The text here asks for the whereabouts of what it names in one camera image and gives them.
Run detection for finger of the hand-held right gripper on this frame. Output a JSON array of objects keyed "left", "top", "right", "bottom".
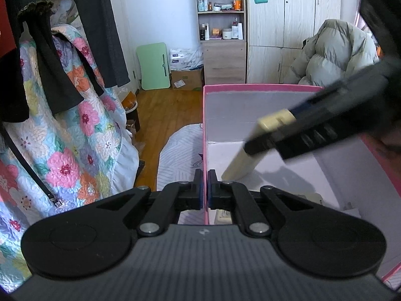
[
  {"left": 290, "top": 57, "right": 401, "bottom": 122},
  {"left": 244, "top": 100, "right": 389, "bottom": 160}
]

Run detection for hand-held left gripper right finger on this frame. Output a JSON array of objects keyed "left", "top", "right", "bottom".
[{"left": 208, "top": 169, "right": 317, "bottom": 238}]

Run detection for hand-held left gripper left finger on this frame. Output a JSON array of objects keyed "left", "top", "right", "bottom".
[{"left": 94, "top": 169, "right": 203, "bottom": 237}]

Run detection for cream plastic tube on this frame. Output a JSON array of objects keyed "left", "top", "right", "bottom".
[{"left": 221, "top": 109, "right": 296, "bottom": 182}]

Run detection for pink cardboard box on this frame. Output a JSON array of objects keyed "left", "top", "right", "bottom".
[{"left": 202, "top": 84, "right": 401, "bottom": 290}]

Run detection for grey puffer jacket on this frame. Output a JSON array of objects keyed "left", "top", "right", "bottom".
[{"left": 288, "top": 19, "right": 379, "bottom": 88}]

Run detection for white mat with guitar print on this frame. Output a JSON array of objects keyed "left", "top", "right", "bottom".
[{"left": 157, "top": 123, "right": 206, "bottom": 192}]

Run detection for wooden wardrobe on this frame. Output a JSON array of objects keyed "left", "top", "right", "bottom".
[{"left": 244, "top": 0, "right": 342, "bottom": 85}]

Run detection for wooden shelf unit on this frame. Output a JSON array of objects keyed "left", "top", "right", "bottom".
[{"left": 194, "top": 0, "right": 248, "bottom": 86}]

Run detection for floral quilt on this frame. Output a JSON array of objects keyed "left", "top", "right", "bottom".
[{"left": 0, "top": 23, "right": 140, "bottom": 293}]

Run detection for green folding table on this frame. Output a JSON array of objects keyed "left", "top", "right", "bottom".
[{"left": 136, "top": 42, "right": 171, "bottom": 91}]

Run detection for white tissue packs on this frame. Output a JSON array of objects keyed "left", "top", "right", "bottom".
[{"left": 169, "top": 48, "right": 204, "bottom": 71}]

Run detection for black belt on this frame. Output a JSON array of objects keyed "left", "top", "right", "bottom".
[{"left": 0, "top": 122, "right": 63, "bottom": 208}]

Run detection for dark grey hanging shirt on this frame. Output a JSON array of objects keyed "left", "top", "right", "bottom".
[{"left": 68, "top": 0, "right": 130, "bottom": 88}]

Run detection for black lace-trimmed garment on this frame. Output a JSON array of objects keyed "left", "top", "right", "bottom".
[{"left": 17, "top": 0, "right": 104, "bottom": 115}]

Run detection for white door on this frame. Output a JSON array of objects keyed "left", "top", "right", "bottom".
[{"left": 117, "top": 0, "right": 140, "bottom": 91}]

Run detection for black hanging coat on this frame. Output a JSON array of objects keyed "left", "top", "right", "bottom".
[{"left": 0, "top": 0, "right": 72, "bottom": 123}]

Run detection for red garment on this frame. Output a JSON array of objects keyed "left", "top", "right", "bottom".
[{"left": 0, "top": 0, "right": 17, "bottom": 59}]

